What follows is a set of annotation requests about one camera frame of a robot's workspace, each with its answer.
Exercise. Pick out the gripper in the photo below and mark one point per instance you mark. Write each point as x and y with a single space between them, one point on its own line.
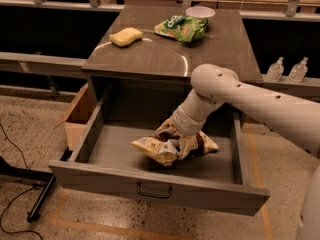
182 121

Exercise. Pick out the brown and yellow chip bag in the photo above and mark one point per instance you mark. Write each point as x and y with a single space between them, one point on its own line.
166 151

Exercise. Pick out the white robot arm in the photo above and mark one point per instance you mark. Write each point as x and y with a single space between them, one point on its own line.
296 119

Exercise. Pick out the grey open drawer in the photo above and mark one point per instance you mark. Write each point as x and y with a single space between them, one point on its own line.
106 162

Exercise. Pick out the grey cabinet counter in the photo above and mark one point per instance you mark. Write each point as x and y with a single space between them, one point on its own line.
151 76

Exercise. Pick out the green chip bag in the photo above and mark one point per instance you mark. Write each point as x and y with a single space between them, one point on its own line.
185 29

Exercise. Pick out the clear pump bottle left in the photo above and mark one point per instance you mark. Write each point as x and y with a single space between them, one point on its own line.
275 71

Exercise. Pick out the clear pump bottle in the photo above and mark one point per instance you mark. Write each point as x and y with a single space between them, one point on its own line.
275 71
299 71

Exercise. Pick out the cardboard box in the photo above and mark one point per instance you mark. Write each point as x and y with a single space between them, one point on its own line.
76 117

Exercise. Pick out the yellow sponge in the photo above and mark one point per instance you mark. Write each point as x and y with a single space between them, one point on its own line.
126 36

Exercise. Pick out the clear pump bottle right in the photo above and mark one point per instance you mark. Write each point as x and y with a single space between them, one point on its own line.
299 71

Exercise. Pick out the white plastic bowl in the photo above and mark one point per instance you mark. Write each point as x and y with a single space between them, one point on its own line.
200 12

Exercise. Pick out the grey metal shelf rack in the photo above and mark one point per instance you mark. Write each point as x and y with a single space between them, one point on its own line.
66 0

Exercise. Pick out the black drawer handle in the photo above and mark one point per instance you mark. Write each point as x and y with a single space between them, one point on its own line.
146 191

